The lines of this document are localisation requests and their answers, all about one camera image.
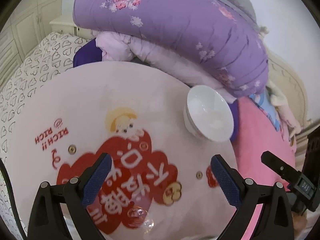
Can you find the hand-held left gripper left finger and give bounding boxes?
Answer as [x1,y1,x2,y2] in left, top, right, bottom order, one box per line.
[27,152,112,240]

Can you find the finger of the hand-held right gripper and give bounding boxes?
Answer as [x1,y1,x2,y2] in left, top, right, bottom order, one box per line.
[261,151,302,189]

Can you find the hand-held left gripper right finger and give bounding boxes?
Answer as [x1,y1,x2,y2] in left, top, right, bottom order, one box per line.
[210,154,295,240]

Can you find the white bowl with grey band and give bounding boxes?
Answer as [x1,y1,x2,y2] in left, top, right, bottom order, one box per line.
[186,85,234,142]
[184,105,208,139]

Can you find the pink blanket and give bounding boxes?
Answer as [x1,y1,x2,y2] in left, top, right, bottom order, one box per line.
[230,96,308,240]

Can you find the cream cloth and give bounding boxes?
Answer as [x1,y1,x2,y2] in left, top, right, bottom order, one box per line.
[269,85,304,153]

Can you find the blue patterned cloth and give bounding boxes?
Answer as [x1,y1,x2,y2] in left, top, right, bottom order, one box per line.
[249,91,282,132]

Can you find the round pink printed table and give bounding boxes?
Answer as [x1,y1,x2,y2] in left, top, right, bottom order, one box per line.
[5,61,238,240]

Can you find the cream headboard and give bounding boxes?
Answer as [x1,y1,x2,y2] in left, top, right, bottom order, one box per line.
[265,55,310,135]

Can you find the dark purple cloth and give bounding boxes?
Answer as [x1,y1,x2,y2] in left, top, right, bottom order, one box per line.
[73,39,104,68]

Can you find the light pink quilt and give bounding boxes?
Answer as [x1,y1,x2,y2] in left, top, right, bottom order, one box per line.
[95,31,240,103]

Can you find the white nightstand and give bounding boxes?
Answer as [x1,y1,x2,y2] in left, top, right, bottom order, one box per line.
[49,15,79,37]

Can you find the white wardrobe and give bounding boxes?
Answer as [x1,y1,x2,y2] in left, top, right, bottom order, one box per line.
[0,0,63,80]

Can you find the purple floral quilt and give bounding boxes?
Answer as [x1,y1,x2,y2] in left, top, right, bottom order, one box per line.
[72,0,269,99]

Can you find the grey cloth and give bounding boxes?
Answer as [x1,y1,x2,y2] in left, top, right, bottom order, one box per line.
[215,0,258,23]

